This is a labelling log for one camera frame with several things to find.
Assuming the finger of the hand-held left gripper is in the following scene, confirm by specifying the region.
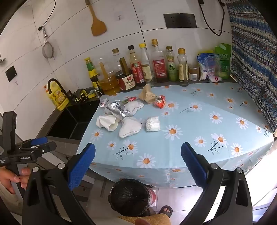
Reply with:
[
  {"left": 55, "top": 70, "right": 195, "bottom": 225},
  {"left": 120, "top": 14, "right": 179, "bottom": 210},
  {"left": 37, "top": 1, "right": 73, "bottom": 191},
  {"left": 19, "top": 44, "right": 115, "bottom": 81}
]
[
  {"left": 19, "top": 142, "right": 57, "bottom": 158},
  {"left": 20, "top": 137, "right": 48, "bottom": 149}
]

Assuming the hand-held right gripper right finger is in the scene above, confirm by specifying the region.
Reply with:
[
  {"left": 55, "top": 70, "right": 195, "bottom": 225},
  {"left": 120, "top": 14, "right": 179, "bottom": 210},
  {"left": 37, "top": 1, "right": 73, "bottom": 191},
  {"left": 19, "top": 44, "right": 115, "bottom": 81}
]
[{"left": 180, "top": 142, "right": 254, "bottom": 225}]

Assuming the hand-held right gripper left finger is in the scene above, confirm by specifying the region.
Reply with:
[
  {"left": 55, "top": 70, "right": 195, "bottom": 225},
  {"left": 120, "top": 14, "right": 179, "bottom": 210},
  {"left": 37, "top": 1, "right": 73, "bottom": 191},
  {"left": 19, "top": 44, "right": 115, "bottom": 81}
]
[{"left": 22, "top": 142, "right": 96, "bottom": 225}]

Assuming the trash bin with black bag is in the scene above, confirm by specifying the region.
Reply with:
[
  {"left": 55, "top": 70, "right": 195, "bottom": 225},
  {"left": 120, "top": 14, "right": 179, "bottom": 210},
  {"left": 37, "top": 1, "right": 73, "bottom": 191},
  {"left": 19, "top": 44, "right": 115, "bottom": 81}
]
[{"left": 108, "top": 178, "right": 157, "bottom": 217}]

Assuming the silver foil wrapper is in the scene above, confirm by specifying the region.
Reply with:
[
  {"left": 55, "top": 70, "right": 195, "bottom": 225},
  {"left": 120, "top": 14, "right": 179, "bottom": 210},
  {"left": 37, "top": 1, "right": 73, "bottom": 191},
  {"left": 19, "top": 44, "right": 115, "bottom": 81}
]
[{"left": 105, "top": 102, "right": 131, "bottom": 119}]

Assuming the red snack wrapper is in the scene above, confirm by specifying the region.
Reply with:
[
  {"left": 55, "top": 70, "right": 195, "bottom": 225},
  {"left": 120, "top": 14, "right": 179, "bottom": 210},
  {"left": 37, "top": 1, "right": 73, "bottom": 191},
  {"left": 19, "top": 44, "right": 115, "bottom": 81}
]
[{"left": 153, "top": 95, "right": 166, "bottom": 109}]

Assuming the brown paper bag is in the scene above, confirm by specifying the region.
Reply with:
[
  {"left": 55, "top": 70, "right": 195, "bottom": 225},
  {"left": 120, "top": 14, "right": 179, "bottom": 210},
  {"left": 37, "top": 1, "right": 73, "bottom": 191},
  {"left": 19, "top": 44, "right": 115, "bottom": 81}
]
[{"left": 138, "top": 84, "right": 157, "bottom": 105}]

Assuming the person's left hand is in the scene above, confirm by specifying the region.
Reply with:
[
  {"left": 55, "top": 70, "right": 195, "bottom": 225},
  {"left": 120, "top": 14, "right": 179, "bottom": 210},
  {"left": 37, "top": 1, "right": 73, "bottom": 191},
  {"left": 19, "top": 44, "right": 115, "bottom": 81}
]
[{"left": 0, "top": 166, "right": 31, "bottom": 194}]

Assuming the blue daisy print tablecloth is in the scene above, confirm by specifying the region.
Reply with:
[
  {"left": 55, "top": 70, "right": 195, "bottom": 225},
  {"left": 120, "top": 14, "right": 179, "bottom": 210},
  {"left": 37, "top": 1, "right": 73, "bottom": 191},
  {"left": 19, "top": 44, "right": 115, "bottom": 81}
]
[{"left": 76, "top": 82, "right": 274, "bottom": 189}]

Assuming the black kitchen sink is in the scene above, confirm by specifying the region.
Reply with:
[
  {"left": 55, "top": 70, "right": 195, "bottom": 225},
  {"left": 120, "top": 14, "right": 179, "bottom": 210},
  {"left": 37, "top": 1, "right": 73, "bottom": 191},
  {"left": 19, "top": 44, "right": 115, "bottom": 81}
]
[{"left": 46, "top": 100, "right": 101, "bottom": 141}]

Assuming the person's foot in slipper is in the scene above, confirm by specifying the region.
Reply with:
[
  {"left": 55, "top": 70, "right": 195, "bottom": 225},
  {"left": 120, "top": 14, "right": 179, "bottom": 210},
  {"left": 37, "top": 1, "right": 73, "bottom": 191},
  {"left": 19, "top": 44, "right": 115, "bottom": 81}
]
[{"left": 157, "top": 205, "right": 173, "bottom": 218}]

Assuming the small white paper ball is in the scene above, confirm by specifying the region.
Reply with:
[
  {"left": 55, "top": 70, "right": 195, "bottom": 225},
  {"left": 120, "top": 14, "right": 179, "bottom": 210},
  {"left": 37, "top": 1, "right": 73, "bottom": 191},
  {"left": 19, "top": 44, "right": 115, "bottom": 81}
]
[{"left": 145, "top": 116, "right": 161, "bottom": 132}]

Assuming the black yellow dish cloth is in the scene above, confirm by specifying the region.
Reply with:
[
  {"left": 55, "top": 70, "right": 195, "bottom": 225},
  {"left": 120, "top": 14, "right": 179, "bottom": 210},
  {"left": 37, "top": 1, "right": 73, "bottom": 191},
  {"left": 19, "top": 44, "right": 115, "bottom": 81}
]
[{"left": 72, "top": 88, "right": 89, "bottom": 103}]

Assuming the white plush toy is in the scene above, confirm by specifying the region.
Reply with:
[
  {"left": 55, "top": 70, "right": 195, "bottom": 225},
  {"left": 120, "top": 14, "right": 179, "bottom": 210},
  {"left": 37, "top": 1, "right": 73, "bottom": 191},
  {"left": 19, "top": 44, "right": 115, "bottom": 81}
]
[{"left": 119, "top": 117, "right": 142, "bottom": 138}]

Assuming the black sink faucet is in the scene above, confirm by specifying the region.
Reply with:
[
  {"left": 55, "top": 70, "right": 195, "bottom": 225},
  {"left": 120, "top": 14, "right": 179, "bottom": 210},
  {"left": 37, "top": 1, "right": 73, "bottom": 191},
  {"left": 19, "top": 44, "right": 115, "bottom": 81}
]
[{"left": 47, "top": 78, "right": 73, "bottom": 102}]

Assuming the brown plush toy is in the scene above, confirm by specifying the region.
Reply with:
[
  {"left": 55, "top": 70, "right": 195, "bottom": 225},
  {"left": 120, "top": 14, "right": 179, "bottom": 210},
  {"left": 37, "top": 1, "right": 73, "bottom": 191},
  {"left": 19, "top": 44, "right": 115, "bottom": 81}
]
[{"left": 117, "top": 213, "right": 171, "bottom": 225}]

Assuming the clear plastic wrapper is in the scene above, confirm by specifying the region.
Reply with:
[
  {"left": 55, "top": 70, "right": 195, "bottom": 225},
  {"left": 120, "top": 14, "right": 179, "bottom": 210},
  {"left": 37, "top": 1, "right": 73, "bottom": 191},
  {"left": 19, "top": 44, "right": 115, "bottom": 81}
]
[{"left": 99, "top": 94, "right": 111, "bottom": 107}]

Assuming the green-capped dark sauce bottle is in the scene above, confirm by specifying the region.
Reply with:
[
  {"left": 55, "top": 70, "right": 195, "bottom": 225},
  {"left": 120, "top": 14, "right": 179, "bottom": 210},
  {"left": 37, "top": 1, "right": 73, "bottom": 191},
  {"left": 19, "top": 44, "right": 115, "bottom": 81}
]
[{"left": 84, "top": 57, "right": 102, "bottom": 91}]

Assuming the large cooking oil bottle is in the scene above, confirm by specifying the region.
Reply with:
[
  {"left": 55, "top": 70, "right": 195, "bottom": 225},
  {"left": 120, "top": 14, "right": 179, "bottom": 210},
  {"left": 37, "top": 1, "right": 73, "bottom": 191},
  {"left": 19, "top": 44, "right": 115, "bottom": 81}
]
[{"left": 96, "top": 58, "right": 120, "bottom": 96}]

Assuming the metal mesh strainer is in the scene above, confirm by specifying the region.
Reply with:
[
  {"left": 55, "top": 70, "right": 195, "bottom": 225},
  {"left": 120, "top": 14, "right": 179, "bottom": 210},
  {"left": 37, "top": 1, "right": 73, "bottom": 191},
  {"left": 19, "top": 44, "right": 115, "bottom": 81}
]
[{"left": 42, "top": 27, "right": 54, "bottom": 59}]

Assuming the small brown jar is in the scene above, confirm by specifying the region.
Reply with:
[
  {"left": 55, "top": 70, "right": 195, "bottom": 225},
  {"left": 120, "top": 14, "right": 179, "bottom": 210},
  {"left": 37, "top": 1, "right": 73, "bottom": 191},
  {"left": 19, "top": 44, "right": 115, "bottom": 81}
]
[{"left": 188, "top": 66, "right": 199, "bottom": 81}]

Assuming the yellow-capped pale oil bottle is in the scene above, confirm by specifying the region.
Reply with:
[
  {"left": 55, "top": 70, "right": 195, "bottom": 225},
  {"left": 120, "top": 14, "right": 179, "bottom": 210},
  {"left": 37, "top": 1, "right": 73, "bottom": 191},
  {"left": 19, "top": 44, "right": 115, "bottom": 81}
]
[{"left": 177, "top": 48, "right": 189, "bottom": 87}]

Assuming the dark sauce jug red label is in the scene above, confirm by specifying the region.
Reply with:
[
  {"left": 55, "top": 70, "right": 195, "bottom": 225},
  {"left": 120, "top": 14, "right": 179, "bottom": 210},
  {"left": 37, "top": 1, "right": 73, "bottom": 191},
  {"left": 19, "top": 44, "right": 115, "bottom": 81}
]
[{"left": 115, "top": 57, "right": 137, "bottom": 91}]

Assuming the green label oil bottle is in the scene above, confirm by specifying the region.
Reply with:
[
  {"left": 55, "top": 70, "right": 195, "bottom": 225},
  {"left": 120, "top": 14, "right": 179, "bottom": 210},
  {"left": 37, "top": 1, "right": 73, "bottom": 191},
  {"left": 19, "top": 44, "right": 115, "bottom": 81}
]
[{"left": 166, "top": 46, "right": 179, "bottom": 82}]

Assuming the white and blue bag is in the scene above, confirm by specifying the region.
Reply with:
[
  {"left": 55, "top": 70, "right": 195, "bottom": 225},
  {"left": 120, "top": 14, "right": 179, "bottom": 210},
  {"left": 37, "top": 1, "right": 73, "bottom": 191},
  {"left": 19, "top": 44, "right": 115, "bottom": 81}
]
[{"left": 196, "top": 52, "right": 219, "bottom": 81}]

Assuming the gold-capped bottle red label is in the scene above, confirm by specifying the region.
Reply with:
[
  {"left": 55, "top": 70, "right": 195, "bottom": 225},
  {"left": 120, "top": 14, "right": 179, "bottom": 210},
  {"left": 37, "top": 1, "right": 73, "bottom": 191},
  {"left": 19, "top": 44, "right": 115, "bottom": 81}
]
[{"left": 150, "top": 39, "right": 169, "bottom": 83}]

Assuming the yellow-capped clear bottle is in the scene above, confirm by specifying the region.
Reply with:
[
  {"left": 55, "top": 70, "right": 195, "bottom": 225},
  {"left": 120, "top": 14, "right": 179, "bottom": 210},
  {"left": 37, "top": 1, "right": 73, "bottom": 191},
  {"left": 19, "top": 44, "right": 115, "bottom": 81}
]
[{"left": 138, "top": 43, "right": 155, "bottom": 84}]

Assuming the black-capped red label bottle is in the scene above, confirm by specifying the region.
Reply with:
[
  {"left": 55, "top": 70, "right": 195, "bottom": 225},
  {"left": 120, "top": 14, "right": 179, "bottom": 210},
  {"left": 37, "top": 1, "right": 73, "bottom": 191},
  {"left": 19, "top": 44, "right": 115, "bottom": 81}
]
[{"left": 127, "top": 45, "right": 146, "bottom": 85}]

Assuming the green plastic bag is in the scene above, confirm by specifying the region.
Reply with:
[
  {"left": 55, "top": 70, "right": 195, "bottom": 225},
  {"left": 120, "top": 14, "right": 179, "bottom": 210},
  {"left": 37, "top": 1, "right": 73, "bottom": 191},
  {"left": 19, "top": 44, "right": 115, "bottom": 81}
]
[{"left": 214, "top": 43, "right": 232, "bottom": 80}]

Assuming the clear bottle gold cap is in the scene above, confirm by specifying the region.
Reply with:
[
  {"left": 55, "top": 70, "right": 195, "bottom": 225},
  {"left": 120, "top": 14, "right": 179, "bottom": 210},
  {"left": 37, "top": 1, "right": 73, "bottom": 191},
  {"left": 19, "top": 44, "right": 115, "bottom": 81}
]
[{"left": 111, "top": 48, "right": 124, "bottom": 74}]

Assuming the blue patterned curtain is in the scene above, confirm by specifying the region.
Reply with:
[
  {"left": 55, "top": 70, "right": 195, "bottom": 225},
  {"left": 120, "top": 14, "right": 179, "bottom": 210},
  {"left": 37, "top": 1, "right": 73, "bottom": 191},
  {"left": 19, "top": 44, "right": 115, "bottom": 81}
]
[{"left": 226, "top": 0, "right": 277, "bottom": 133}]

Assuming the wooden spatula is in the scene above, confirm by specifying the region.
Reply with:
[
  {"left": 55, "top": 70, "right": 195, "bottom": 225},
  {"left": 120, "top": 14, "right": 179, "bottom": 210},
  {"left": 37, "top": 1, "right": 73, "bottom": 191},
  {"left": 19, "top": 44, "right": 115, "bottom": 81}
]
[{"left": 85, "top": 0, "right": 107, "bottom": 37}]

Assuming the black wall switch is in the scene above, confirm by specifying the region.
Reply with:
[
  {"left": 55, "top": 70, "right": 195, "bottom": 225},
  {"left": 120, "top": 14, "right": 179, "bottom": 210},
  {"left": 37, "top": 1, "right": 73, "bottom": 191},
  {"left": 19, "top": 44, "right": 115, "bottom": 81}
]
[{"left": 5, "top": 66, "right": 18, "bottom": 82}]

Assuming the thin black wall cable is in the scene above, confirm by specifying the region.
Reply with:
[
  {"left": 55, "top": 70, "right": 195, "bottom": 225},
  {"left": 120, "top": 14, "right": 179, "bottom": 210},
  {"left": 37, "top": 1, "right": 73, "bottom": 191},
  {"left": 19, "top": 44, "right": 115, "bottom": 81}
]
[{"left": 38, "top": 0, "right": 56, "bottom": 31}]

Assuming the black wall outlet panel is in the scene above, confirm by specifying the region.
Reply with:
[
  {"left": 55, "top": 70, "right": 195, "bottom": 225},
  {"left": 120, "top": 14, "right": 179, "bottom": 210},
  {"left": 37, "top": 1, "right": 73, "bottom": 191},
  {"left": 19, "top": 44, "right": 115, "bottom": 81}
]
[{"left": 163, "top": 13, "right": 197, "bottom": 29}]

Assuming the black power cable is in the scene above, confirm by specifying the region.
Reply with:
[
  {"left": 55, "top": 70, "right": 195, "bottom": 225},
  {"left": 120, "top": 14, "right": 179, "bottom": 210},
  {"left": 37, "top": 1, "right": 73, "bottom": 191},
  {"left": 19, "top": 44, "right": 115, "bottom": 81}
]
[{"left": 198, "top": 0, "right": 226, "bottom": 36}]

